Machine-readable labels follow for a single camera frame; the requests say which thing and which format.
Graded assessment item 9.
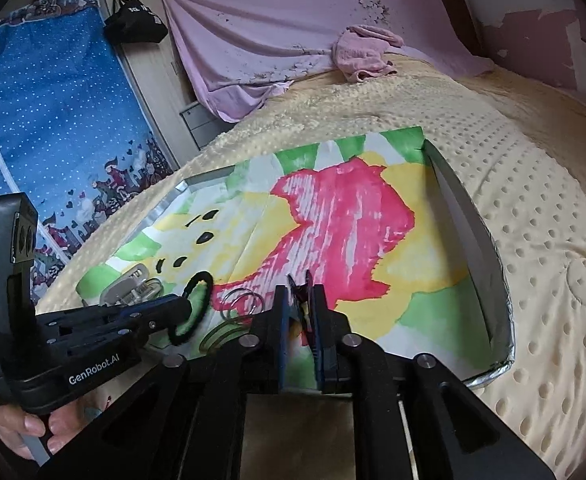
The black hair clip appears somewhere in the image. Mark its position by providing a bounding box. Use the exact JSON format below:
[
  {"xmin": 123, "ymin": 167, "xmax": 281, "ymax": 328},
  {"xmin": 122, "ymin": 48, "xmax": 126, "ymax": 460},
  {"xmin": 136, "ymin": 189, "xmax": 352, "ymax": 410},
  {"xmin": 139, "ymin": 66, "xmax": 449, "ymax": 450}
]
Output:
[{"xmin": 287, "ymin": 270, "xmax": 320, "ymax": 352}]

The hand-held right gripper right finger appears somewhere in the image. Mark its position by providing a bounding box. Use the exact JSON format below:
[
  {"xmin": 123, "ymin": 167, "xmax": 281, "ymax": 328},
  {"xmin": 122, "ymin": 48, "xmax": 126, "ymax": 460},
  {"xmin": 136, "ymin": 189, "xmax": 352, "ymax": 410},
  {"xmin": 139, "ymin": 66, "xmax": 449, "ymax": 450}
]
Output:
[{"xmin": 304, "ymin": 270, "xmax": 557, "ymax": 480}]

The blue dotted fabric wardrobe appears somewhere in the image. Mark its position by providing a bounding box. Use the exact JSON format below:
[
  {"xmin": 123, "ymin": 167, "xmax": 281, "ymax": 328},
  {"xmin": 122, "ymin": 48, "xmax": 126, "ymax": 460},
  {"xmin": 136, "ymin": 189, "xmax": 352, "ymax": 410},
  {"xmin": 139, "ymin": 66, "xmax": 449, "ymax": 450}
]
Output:
[{"xmin": 0, "ymin": 0, "xmax": 180, "ymax": 321}]

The pink hanging sheet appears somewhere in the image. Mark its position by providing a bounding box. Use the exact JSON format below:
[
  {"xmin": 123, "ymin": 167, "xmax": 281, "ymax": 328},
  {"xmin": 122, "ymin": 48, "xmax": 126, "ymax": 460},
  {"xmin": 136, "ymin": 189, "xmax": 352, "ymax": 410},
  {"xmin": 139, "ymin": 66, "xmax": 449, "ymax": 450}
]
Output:
[{"xmin": 160, "ymin": 0, "xmax": 495, "ymax": 124}]

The wooden wardrobe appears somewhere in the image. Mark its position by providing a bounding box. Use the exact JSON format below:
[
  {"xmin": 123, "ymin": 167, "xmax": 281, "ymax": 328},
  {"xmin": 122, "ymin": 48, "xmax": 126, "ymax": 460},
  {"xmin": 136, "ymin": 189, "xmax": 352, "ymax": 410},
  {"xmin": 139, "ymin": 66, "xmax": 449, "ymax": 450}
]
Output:
[{"xmin": 97, "ymin": 0, "xmax": 210, "ymax": 162}]

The beige hair claw clip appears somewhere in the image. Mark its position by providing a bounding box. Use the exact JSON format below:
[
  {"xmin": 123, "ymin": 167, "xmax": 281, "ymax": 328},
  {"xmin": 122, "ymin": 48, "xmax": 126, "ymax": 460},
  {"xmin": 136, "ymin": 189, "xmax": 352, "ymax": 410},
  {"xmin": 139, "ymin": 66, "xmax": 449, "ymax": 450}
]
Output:
[{"xmin": 99, "ymin": 264, "xmax": 165, "ymax": 307}]

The metal tray with painted lining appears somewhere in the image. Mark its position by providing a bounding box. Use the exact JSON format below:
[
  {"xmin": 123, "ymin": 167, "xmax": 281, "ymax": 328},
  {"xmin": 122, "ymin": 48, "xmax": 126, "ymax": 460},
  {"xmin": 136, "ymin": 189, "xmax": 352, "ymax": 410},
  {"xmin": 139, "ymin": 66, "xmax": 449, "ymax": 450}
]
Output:
[{"xmin": 75, "ymin": 126, "xmax": 517, "ymax": 392}]

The white drawer cabinet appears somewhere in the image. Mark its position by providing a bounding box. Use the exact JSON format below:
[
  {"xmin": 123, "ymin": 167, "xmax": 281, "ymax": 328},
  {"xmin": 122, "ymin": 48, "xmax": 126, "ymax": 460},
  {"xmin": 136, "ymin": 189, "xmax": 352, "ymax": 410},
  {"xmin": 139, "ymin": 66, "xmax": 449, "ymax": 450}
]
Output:
[{"xmin": 180, "ymin": 100, "xmax": 225, "ymax": 150}]

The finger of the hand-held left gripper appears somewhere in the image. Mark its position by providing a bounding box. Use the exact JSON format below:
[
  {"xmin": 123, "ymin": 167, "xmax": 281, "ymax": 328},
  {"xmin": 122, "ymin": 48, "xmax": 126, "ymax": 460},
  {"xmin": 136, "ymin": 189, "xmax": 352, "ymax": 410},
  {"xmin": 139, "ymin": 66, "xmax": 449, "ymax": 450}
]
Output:
[
  {"xmin": 48, "ymin": 313, "xmax": 190, "ymax": 357},
  {"xmin": 38, "ymin": 294, "xmax": 194, "ymax": 334}
]

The black bag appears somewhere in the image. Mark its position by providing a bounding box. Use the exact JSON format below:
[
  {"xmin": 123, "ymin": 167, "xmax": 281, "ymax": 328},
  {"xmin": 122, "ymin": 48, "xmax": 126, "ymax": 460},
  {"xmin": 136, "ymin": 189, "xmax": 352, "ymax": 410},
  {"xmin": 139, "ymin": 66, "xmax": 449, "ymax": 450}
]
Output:
[{"xmin": 104, "ymin": 0, "xmax": 169, "ymax": 44}]

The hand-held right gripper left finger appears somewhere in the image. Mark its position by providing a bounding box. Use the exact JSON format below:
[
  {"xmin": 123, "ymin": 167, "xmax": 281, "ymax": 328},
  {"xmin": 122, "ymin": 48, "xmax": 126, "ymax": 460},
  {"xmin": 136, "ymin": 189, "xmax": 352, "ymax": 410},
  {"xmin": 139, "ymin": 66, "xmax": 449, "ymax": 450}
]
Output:
[{"xmin": 38, "ymin": 275, "xmax": 299, "ymax": 480}]

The person's left hand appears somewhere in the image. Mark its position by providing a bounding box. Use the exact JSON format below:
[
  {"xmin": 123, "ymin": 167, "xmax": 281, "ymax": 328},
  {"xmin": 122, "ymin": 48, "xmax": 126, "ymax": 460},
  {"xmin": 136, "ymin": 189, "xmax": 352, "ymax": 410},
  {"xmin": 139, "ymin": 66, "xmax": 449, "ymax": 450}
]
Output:
[{"xmin": 0, "ymin": 394, "xmax": 82, "ymax": 462}]

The brown board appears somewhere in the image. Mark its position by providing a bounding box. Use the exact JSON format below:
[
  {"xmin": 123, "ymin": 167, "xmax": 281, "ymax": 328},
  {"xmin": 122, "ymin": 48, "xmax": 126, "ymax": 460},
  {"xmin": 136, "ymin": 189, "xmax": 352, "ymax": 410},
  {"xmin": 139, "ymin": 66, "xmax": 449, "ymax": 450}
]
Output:
[{"xmin": 437, "ymin": 0, "xmax": 485, "ymax": 57}]

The black hair tie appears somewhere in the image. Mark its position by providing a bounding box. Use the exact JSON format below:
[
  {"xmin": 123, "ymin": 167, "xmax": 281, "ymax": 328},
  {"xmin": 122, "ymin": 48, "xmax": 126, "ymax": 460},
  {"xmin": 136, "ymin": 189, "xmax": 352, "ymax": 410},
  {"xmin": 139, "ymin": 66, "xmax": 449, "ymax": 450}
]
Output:
[{"xmin": 165, "ymin": 271, "xmax": 214, "ymax": 347}]

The pink crumpled towel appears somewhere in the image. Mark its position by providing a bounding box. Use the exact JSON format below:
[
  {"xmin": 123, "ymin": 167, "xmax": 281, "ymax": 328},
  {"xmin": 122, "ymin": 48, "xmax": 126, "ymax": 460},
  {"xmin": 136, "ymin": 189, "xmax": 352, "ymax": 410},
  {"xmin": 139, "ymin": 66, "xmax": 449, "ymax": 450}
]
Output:
[{"xmin": 331, "ymin": 25, "xmax": 397, "ymax": 84}]

